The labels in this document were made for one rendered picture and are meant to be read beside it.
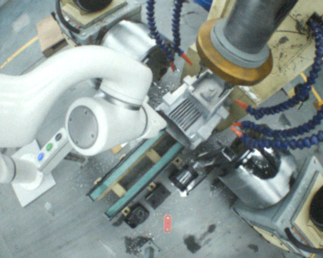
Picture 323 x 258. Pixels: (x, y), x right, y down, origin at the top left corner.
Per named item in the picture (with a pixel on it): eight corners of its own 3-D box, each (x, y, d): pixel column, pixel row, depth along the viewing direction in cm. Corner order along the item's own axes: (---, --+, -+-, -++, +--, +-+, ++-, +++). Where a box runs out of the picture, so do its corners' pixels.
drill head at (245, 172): (229, 119, 71) (259, 94, 47) (285, 179, 65) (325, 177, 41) (191, 161, 66) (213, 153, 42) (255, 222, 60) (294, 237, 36)
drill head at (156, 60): (127, 35, 81) (122, -4, 57) (179, 74, 76) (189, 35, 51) (90, 62, 76) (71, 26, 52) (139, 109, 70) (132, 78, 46)
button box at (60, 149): (72, 132, 58) (63, 124, 53) (78, 143, 54) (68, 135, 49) (43, 163, 54) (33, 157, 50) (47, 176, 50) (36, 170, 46)
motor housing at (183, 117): (187, 90, 73) (197, 64, 55) (219, 120, 70) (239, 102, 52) (154, 119, 69) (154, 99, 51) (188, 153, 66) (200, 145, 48)
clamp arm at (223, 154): (198, 155, 59) (228, 142, 34) (204, 161, 58) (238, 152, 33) (191, 163, 58) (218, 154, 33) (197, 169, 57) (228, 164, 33)
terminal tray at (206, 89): (204, 77, 58) (209, 66, 51) (226, 98, 56) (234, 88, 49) (181, 98, 55) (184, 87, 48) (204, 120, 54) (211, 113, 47)
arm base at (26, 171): (26, 195, 66) (4, 198, 48) (13, 165, 69) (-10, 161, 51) (49, 178, 71) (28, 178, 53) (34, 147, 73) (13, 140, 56)
